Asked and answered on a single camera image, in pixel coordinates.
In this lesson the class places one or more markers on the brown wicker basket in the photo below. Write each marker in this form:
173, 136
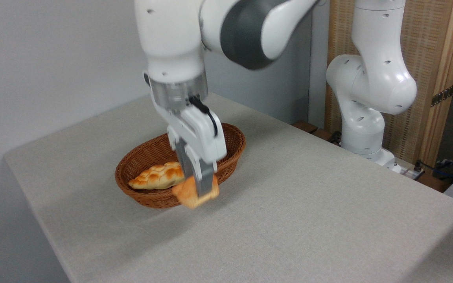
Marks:
232, 143

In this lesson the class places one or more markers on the long braided bread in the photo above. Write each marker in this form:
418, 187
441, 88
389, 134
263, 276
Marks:
157, 177

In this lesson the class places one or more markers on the metal screen hinge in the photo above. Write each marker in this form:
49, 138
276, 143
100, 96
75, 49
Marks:
442, 95

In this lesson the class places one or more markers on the brown wooden base plank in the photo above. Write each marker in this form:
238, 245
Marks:
307, 127

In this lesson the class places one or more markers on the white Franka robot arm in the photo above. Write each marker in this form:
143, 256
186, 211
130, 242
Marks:
171, 39

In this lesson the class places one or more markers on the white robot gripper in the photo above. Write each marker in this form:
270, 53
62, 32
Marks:
203, 137

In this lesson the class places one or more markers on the beige tablecloth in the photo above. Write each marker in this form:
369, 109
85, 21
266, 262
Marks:
289, 220

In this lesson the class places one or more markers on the round bread roll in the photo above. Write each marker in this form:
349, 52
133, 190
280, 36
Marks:
189, 194

